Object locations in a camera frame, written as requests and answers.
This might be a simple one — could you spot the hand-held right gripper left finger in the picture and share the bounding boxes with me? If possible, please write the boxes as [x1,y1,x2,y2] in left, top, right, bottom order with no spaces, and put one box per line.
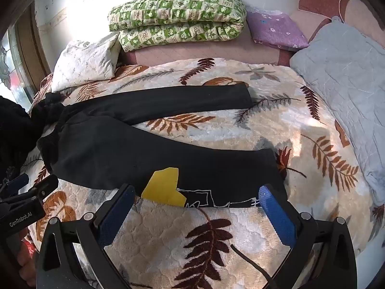
[34,183,136,289]

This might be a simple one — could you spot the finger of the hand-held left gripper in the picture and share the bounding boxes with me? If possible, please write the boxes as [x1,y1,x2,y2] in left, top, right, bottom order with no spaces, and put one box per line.
[0,174,59,210]
[0,173,30,197]

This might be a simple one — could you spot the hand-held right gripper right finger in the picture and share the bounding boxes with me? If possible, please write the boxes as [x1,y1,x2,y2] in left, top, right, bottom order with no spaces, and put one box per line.
[259,184,357,289]

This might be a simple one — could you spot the black pants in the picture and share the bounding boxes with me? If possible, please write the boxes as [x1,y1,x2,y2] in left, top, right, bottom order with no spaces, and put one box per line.
[30,84,288,208]

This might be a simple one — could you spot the person's dark clothing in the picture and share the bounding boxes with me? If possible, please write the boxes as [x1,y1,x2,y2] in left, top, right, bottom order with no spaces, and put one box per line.
[0,96,38,181]

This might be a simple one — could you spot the leaf print plush blanket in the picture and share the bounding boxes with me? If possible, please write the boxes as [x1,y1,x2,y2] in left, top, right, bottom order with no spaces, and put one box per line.
[28,57,385,289]

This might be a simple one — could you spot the patterned glass window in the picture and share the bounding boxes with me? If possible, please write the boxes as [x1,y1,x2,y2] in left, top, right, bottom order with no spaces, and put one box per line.
[0,27,33,103]

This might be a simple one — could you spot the white patterned pillow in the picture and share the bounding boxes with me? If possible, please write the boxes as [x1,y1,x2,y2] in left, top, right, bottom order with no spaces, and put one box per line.
[51,32,121,92]

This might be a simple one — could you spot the grey quilted pad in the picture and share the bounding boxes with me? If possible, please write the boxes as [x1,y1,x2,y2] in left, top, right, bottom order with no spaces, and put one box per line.
[289,21,385,205]

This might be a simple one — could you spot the pink quilted mattress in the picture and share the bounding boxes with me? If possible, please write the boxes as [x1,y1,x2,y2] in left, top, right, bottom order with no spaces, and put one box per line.
[120,32,295,67]

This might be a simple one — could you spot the purple floral pillow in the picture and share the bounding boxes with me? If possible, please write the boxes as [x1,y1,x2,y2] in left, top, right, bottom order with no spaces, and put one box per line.
[246,10,310,52]

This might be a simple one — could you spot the green patterned pillow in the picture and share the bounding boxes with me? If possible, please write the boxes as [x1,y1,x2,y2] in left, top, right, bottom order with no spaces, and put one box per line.
[108,0,247,52]

